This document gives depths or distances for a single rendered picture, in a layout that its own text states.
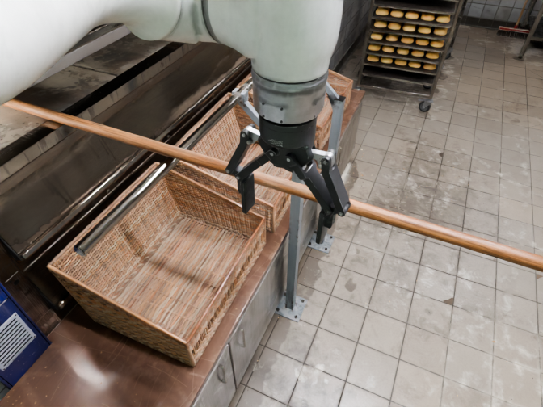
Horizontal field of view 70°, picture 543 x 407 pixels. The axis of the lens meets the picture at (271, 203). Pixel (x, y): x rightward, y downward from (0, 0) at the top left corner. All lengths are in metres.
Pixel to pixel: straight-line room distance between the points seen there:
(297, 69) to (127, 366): 1.14
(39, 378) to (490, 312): 2.00
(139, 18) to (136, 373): 1.11
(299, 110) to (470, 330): 1.90
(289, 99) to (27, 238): 0.98
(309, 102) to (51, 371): 1.22
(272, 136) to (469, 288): 2.00
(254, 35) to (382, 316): 1.84
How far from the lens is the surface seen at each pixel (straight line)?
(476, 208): 2.86
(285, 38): 0.41
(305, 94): 0.45
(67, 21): 0.30
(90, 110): 1.33
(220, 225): 1.63
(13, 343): 1.41
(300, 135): 0.49
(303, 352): 1.98
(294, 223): 1.55
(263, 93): 0.46
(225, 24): 0.45
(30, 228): 1.28
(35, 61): 0.25
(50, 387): 1.45
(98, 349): 1.45
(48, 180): 1.31
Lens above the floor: 1.79
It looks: 44 degrees down
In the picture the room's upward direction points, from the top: straight up
